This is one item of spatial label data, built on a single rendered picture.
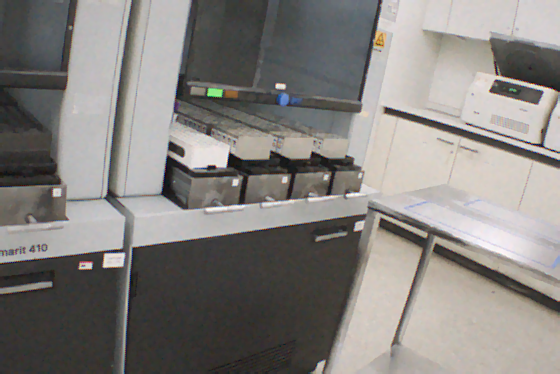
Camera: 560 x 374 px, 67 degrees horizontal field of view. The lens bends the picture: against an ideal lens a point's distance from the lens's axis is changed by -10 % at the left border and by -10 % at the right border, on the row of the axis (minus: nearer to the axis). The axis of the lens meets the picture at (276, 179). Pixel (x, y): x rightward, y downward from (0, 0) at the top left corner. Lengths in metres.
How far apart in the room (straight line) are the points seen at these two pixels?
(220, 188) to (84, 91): 0.36
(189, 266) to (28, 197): 0.41
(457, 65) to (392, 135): 0.88
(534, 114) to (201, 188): 2.35
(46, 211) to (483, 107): 2.72
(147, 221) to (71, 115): 0.26
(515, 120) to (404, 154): 0.84
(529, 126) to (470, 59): 1.08
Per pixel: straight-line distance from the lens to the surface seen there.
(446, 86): 3.97
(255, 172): 1.10
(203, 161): 1.04
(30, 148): 0.91
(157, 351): 1.17
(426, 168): 3.31
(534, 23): 3.42
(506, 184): 3.07
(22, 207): 0.86
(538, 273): 0.94
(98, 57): 0.93
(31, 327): 0.99
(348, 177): 1.35
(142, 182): 1.04
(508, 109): 3.08
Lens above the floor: 1.09
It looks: 15 degrees down
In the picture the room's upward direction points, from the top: 11 degrees clockwise
